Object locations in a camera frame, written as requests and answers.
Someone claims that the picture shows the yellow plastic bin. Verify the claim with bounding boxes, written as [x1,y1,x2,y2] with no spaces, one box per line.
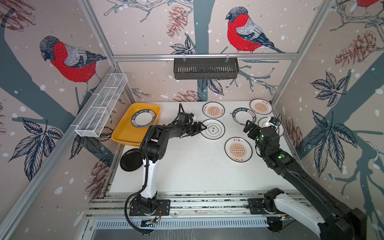
[112,103,161,148]

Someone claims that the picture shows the orange sunburst plate front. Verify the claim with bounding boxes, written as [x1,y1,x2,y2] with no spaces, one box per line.
[225,137,253,163]

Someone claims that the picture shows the green rimmed plate right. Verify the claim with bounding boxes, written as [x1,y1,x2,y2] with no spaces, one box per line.
[232,108,257,126]

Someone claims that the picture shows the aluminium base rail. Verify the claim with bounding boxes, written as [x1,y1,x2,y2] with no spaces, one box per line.
[85,191,328,232]

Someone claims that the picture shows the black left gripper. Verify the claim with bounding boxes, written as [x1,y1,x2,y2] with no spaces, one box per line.
[183,122,207,137]

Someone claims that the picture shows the black round plate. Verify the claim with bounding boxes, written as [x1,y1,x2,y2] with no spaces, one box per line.
[120,148,143,172]

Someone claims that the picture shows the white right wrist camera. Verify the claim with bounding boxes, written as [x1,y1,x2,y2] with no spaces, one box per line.
[267,117,281,129]

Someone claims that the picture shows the orange sunburst plate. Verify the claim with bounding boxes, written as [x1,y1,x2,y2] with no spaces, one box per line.
[225,137,253,163]
[202,102,225,119]

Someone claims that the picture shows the white black pattern plate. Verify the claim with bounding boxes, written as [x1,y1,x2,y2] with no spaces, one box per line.
[201,119,225,140]
[258,117,285,137]

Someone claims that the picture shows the white wire basket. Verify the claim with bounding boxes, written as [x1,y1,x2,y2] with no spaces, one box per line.
[75,73,128,138]

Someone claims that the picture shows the orange sunburst plate corner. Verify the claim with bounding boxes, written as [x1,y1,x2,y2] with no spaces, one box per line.
[250,99,273,115]

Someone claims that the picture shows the green rimmed lettered plate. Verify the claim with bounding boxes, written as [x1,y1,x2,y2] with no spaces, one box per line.
[131,109,156,129]

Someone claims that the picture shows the horizontal aluminium frame bar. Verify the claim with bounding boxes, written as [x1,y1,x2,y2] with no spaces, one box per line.
[113,53,298,62]

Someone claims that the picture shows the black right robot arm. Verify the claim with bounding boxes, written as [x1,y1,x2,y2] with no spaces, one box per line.
[244,121,367,240]

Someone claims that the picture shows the black hanging basket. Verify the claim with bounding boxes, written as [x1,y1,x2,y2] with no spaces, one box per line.
[174,58,239,80]

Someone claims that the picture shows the aluminium frame post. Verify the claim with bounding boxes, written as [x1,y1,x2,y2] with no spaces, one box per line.
[77,0,137,106]

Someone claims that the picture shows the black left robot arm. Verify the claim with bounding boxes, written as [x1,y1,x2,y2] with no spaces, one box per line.
[130,121,208,216]

